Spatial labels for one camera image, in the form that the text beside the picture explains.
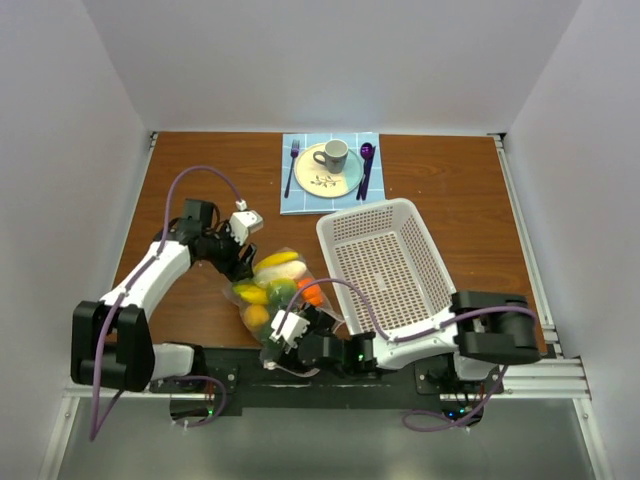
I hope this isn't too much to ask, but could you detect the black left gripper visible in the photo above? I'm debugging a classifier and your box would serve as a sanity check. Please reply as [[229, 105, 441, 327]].
[[200, 220, 257, 282]]

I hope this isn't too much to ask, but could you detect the clear zip top bag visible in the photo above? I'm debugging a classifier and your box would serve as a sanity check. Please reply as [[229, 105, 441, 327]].
[[224, 249, 343, 378]]

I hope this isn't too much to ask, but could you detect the white perforated plastic basket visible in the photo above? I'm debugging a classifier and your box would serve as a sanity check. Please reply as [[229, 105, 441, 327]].
[[316, 198, 456, 338]]

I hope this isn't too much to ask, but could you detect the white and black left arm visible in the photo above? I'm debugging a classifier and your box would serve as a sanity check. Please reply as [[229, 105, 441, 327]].
[[70, 199, 263, 392]]

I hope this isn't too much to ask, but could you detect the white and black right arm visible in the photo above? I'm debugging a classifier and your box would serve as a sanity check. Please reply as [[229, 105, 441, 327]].
[[269, 291, 541, 393]]

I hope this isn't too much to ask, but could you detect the yellow felt fake food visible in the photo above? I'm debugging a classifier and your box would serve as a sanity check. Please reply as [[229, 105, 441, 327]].
[[231, 283, 269, 306]]

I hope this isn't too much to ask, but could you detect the yellow fake banana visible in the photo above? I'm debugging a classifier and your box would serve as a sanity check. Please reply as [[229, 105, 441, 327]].
[[254, 250, 299, 274]]

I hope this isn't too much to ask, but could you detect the orange fake orange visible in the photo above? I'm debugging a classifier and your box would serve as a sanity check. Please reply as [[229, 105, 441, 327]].
[[242, 304, 270, 332]]

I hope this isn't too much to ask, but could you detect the pale white-green fake vegetable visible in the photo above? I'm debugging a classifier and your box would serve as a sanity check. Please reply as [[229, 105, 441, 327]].
[[253, 260, 307, 288]]

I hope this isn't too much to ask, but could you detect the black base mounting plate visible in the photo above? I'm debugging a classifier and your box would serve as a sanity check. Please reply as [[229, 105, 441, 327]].
[[149, 348, 503, 419]]

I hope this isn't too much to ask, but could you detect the blue checkered placemat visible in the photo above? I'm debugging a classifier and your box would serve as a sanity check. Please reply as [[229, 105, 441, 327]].
[[279, 131, 387, 216]]

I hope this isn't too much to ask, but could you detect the cream and teal plate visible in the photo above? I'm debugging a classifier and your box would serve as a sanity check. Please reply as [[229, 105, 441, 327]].
[[294, 143, 364, 199]]

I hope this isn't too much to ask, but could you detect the purple plastic fork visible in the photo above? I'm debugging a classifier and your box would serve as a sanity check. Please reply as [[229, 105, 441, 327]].
[[284, 139, 300, 199]]

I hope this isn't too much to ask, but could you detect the grey ceramic mug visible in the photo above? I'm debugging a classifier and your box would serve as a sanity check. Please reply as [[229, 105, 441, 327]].
[[313, 139, 349, 174]]

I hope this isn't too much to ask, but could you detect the purple plastic knife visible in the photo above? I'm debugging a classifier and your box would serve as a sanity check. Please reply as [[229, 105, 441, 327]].
[[356, 158, 374, 200]]

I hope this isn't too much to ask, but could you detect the purple plastic spoon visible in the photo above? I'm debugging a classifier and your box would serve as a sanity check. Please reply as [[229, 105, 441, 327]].
[[359, 142, 375, 162]]

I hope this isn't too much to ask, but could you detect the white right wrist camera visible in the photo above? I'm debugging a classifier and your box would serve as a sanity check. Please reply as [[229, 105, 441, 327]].
[[269, 310, 310, 348]]

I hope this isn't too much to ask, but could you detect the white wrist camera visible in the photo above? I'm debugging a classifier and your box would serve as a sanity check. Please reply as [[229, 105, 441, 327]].
[[269, 310, 310, 348], [229, 199, 264, 246]]

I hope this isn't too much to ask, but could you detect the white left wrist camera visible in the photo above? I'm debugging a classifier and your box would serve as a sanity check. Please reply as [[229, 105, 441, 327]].
[[229, 199, 264, 246]]

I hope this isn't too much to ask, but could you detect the aluminium frame rail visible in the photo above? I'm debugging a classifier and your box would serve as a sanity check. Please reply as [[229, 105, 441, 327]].
[[62, 355, 594, 400]]

